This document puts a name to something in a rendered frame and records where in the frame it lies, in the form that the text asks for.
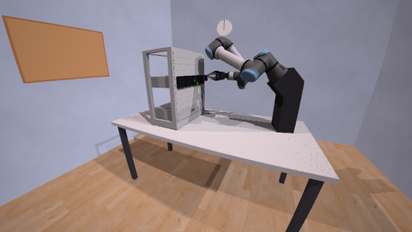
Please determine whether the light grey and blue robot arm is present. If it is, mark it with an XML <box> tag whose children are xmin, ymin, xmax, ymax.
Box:
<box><xmin>205</xmin><ymin>37</ymin><xmax>288</xmax><ymax>90</ymax></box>

